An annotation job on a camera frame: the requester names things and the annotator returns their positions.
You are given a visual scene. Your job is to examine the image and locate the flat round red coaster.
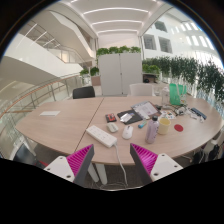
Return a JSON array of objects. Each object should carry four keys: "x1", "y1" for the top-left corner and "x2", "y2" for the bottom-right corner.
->
[{"x1": 173, "y1": 123, "x2": 185, "y2": 133}]

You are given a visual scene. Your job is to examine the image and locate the black tangled cables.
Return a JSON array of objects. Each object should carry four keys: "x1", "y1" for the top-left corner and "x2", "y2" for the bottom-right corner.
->
[{"x1": 171, "y1": 104, "x2": 189, "y2": 117}]

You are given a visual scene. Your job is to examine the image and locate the white power strip cable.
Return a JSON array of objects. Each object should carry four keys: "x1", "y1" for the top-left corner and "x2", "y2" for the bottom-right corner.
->
[{"x1": 113, "y1": 142, "x2": 129, "y2": 188}]

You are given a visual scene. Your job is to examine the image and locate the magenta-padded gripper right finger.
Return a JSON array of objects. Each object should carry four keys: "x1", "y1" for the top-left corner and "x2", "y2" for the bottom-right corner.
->
[{"x1": 129, "y1": 143, "x2": 184, "y2": 186}]

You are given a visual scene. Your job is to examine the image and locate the white paper sheet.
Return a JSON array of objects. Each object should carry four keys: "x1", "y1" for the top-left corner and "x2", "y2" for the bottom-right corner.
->
[{"x1": 39, "y1": 110, "x2": 61, "y2": 117}]

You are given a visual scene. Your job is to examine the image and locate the black notebook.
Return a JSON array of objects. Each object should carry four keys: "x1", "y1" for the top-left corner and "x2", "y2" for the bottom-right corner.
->
[{"x1": 116, "y1": 109, "x2": 144, "y2": 126}]

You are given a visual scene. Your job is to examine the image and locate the pale yellow mug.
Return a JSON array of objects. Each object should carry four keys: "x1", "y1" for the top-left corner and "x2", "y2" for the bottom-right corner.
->
[{"x1": 157, "y1": 117, "x2": 172, "y2": 136}]

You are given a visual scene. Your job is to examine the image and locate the green hedge plant row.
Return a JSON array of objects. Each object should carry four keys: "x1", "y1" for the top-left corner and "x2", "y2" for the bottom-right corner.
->
[{"x1": 142, "y1": 55, "x2": 224, "y2": 101}]

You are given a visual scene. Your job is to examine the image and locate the clear shaker bottle white lid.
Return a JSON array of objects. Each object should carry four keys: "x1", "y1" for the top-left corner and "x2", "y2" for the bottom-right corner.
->
[{"x1": 161, "y1": 86, "x2": 171, "y2": 107}]

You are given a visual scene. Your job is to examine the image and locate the printed magazine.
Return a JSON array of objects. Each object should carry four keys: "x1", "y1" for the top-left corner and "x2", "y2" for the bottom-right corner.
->
[{"x1": 130, "y1": 100, "x2": 159, "y2": 120}]

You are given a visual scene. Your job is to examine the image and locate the glass railing wooden handrail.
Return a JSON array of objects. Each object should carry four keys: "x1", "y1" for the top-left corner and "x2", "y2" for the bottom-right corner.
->
[{"x1": 0, "y1": 73, "x2": 83, "y2": 121}]

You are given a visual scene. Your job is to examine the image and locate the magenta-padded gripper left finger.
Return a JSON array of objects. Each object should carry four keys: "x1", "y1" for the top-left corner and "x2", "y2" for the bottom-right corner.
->
[{"x1": 43, "y1": 143, "x2": 96, "y2": 188}]

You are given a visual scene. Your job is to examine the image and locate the white power strip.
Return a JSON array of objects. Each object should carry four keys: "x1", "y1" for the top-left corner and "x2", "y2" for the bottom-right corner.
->
[{"x1": 85, "y1": 124, "x2": 118, "y2": 149}]

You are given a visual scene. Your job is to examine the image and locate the ceiling strip lights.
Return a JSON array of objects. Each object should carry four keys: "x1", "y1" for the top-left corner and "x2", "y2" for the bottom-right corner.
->
[{"x1": 83, "y1": 6, "x2": 149, "y2": 34}]

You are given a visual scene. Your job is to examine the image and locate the small grey-white computer mouse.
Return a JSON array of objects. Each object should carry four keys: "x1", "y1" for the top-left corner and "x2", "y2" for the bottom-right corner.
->
[{"x1": 106, "y1": 122, "x2": 119, "y2": 134}]

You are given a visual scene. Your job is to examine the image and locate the white computer mouse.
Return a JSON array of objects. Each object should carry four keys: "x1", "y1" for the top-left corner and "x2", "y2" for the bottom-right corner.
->
[{"x1": 121, "y1": 124, "x2": 134, "y2": 140}]

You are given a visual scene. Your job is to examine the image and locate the white chair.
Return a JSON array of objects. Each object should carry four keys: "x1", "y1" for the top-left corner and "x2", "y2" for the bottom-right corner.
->
[
  {"x1": 128, "y1": 82, "x2": 155, "y2": 98},
  {"x1": 199, "y1": 128, "x2": 224, "y2": 164}
]

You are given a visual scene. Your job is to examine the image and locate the planter box with plants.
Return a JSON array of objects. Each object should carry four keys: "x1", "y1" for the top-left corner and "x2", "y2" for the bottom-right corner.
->
[{"x1": 79, "y1": 66, "x2": 101, "y2": 87}]

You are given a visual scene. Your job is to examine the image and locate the white cabinet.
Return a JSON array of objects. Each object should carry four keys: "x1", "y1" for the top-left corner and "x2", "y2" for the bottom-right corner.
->
[{"x1": 98, "y1": 52, "x2": 144, "y2": 97}]

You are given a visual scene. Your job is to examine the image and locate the purple drink bottle black cap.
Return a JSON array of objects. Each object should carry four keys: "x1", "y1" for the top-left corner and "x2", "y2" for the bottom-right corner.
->
[{"x1": 145, "y1": 115, "x2": 160, "y2": 145}]

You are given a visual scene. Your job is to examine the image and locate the black office chair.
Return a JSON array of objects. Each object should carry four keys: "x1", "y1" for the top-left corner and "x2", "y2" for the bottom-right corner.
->
[
  {"x1": 72, "y1": 85, "x2": 96, "y2": 100},
  {"x1": 12, "y1": 143, "x2": 48, "y2": 169}
]

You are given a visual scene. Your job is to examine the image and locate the colourful sticker sheet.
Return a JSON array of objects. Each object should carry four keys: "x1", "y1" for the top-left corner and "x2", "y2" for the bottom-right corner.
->
[{"x1": 159, "y1": 109, "x2": 178, "y2": 120}]

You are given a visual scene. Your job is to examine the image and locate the small black and red box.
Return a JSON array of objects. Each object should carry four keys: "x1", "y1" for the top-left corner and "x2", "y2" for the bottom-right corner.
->
[{"x1": 105, "y1": 113, "x2": 118, "y2": 123}]

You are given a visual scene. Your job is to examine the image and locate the white table leg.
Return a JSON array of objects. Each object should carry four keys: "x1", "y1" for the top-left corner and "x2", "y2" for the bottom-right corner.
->
[{"x1": 88, "y1": 162, "x2": 108, "y2": 186}]

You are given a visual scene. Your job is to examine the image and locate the green tote bag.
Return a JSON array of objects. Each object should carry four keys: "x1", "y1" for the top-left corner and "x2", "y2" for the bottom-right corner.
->
[{"x1": 168, "y1": 83, "x2": 188, "y2": 107}]

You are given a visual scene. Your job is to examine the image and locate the green plants atop cabinet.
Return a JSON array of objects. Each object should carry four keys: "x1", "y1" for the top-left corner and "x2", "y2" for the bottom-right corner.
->
[{"x1": 95, "y1": 45, "x2": 142, "y2": 58}]

